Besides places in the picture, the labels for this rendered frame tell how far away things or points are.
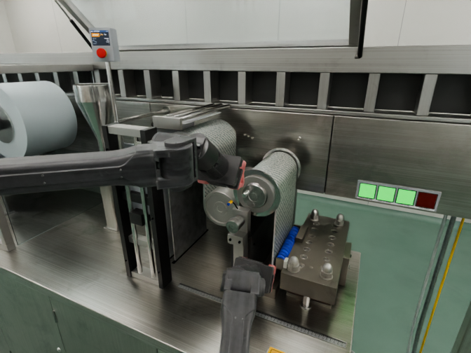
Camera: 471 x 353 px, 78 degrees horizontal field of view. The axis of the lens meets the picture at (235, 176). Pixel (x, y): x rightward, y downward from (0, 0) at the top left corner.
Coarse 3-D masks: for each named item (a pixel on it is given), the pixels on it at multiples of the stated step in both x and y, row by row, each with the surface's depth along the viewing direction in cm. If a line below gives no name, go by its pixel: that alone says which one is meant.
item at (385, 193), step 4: (380, 188) 101; (384, 188) 100; (388, 188) 99; (392, 188) 99; (380, 192) 101; (384, 192) 100; (388, 192) 100; (392, 192) 99; (380, 196) 101; (384, 196) 101; (388, 196) 100; (392, 196) 100; (388, 200) 101; (392, 200) 100
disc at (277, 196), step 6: (246, 174) 84; (252, 174) 83; (258, 174) 83; (264, 174) 82; (270, 180) 82; (276, 186) 81; (234, 192) 88; (276, 192) 82; (276, 198) 83; (240, 204) 89; (276, 204) 83; (270, 210) 85
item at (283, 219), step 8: (288, 200) 98; (280, 208) 89; (288, 208) 100; (280, 216) 91; (288, 216) 102; (280, 224) 93; (288, 224) 104; (280, 232) 94; (288, 232) 106; (280, 240) 96; (272, 256) 91
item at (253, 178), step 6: (246, 180) 84; (252, 180) 83; (258, 180) 82; (264, 180) 82; (264, 186) 82; (270, 186) 81; (240, 192) 86; (270, 192) 82; (240, 198) 87; (270, 198) 82; (246, 204) 87; (264, 204) 84; (270, 204) 83; (252, 210) 86; (258, 210) 86; (264, 210) 85
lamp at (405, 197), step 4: (400, 192) 98; (404, 192) 98; (408, 192) 97; (412, 192) 97; (400, 196) 99; (404, 196) 98; (408, 196) 98; (412, 196) 97; (396, 200) 100; (400, 200) 99; (404, 200) 98; (408, 200) 98; (412, 200) 97; (408, 204) 98; (412, 204) 98
